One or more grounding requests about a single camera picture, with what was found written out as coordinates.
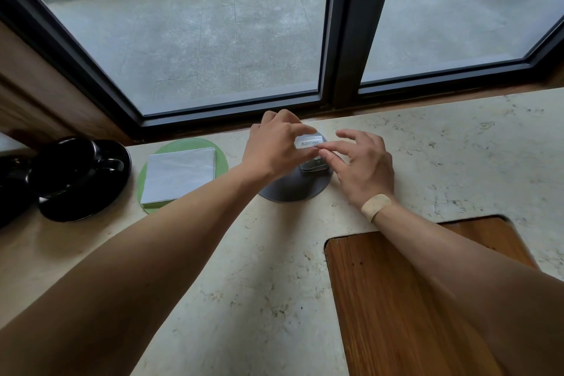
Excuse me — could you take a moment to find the person's left hand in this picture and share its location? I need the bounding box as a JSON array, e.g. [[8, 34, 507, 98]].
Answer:
[[240, 109, 319, 183]]

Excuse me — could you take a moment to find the person's right hand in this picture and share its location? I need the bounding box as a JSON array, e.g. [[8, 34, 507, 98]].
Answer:
[[316, 128, 396, 211]]

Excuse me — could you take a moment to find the small white labelled packet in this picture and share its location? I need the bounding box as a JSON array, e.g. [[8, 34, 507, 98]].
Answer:
[[294, 135, 325, 150]]

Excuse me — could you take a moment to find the person's left forearm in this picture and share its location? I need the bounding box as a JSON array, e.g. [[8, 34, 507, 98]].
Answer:
[[0, 163, 270, 376]]

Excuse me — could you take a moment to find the person's right forearm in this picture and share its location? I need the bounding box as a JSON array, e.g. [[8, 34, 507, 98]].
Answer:
[[371, 198, 564, 376]]

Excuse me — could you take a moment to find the small dark glass dish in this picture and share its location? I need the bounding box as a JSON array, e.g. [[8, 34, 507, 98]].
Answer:
[[299, 157, 332, 177]]

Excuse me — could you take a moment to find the round grey coaster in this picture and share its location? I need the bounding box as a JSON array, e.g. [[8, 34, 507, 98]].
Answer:
[[258, 133, 334, 204]]

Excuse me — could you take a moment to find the beige adhesive bandage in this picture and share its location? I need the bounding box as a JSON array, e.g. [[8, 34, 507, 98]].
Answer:
[[360, 194, 394, 223]]

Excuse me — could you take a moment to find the round green coaster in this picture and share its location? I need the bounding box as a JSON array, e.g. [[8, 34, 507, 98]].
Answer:
[[137, 138, 229, 215]]

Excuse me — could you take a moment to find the stack of white napkins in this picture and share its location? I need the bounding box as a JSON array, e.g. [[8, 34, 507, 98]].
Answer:
[[140, 147, 217, 208]]

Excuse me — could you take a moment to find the wooden inset board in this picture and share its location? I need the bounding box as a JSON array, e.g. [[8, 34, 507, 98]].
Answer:
[[324, 214, 541, 376]]

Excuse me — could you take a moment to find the black saucer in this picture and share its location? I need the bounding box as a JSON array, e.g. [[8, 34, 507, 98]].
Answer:
[[37, 139, 132, 222]]

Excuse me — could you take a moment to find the black cup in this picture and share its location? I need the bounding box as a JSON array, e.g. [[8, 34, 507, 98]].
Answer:
[[28, 136, 127, 200]]

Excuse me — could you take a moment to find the black crockery piece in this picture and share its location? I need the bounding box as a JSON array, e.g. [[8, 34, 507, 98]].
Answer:
[[0, 155, 41, 229]]

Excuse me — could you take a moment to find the black window frame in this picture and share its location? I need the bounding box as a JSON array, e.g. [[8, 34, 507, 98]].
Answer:
[[0, 0, 564, 141]]

